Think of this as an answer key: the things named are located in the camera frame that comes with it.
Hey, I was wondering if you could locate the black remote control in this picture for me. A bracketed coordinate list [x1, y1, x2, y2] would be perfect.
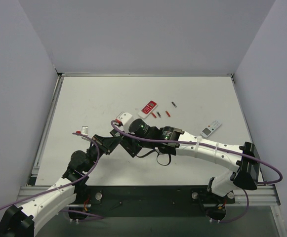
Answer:
[110, 129, 142, 158]

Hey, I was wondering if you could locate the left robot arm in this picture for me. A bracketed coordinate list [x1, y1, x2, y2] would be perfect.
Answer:
[0, 135, 122, 237]

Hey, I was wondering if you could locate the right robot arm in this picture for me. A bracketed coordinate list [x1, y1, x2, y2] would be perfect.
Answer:
[125, 118, 260, 197]

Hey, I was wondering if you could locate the red and white remote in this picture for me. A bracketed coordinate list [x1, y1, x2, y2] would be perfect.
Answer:
[138, 100, 158, 119]

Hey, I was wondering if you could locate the white remote control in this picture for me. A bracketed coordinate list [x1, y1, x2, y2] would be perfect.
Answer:
[201, 120, 222, 138]

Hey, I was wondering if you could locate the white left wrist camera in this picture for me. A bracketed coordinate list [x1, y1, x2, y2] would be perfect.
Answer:
[81, 126, 89, 136]

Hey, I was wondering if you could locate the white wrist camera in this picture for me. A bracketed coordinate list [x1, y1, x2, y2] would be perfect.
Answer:
[81, 126, 89, 136]
[116, 112, 134, 133]

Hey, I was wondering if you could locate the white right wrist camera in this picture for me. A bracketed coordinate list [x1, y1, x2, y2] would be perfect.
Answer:
[116, 112, 134, 133]

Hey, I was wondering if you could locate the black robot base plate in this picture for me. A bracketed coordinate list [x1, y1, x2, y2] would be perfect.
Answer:
[70, 185, 235, 218]

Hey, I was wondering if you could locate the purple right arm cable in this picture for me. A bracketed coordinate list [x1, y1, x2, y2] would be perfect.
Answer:
[110, 120, 283, 224]

